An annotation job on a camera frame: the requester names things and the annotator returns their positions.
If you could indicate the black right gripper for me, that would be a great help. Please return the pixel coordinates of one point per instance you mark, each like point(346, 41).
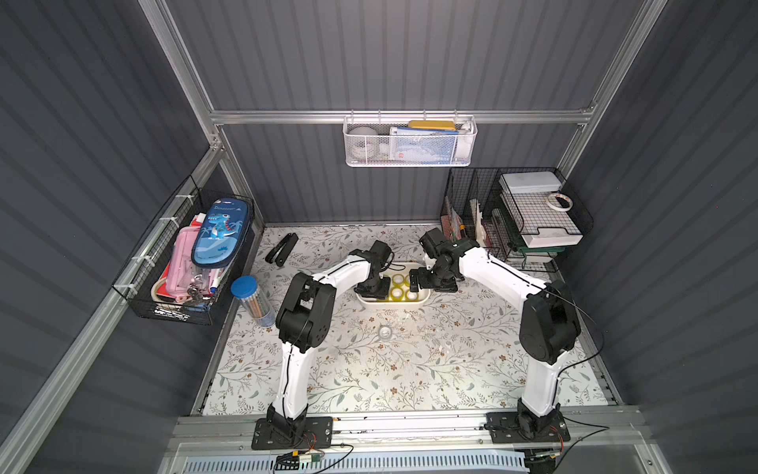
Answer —
point(429, 280)

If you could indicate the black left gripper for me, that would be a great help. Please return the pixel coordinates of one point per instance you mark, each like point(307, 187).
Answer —
point(372, 285)

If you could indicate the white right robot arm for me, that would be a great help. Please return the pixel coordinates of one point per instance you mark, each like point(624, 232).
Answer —
point(549, 325)

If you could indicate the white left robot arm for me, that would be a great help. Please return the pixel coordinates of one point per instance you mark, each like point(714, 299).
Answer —
point(305, 317)

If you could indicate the white plastic storage box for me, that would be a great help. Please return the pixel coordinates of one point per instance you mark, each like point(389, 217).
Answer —
point(402, 268)

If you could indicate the white tape roll in basket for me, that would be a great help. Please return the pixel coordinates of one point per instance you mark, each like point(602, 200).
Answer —
point(362, 143)

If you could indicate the black stapler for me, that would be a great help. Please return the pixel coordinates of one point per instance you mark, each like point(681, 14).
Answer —
point(280, 253)

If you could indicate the blue white package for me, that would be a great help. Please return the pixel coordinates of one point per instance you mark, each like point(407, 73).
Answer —
point(422, 146)

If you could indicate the white checkered notebook stack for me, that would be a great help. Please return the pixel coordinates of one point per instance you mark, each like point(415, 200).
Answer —
point(540, 209)

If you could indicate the blue lidded clear jar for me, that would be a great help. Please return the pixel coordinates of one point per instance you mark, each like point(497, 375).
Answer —
point(248, 291)

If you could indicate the blue dinosaur pencil case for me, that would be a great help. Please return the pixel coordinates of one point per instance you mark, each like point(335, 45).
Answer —
point(222, 233)

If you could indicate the pink pencil case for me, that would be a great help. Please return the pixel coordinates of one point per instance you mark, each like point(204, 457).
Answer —
point(182, 280)

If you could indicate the black wire desk organizer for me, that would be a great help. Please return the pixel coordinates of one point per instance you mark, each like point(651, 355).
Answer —
point(472, 207)

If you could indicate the white wire wall basket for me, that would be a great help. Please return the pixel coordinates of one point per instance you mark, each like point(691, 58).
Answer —
point(467, 134)

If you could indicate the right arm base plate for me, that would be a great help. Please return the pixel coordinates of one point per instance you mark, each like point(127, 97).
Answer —
point(525, 428)

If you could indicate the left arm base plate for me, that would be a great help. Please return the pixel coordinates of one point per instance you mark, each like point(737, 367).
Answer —
point(310, 432)

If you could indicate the black wire side basket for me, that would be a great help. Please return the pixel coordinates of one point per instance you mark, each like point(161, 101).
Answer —
point(142, 285)

